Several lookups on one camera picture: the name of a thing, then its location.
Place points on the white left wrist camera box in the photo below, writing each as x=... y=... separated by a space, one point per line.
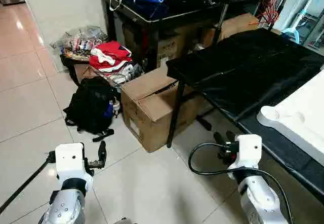
x=71 y=160

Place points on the black mat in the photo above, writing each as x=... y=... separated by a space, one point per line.
x=243 y=67

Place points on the clear plastic bag of items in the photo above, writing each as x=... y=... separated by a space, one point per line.
x=78 y=41

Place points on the printed brown cardboard box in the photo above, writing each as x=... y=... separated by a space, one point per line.
x=169 y=46

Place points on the black metal bench frame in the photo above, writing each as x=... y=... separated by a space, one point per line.
x=174 y=112

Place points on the black backpack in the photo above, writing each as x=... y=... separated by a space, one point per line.
x=91 y=107

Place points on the small brown cardboard box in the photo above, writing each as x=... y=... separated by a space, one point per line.
x=233 y=26

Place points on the red and white cloth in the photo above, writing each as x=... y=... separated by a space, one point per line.
x=109 y=54

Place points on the white plastic table top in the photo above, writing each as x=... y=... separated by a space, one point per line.
x=304 y=112

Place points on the black desk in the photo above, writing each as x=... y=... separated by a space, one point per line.
x=152 y=13

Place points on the large brown cardboard box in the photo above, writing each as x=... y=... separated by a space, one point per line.
x=152 y=107

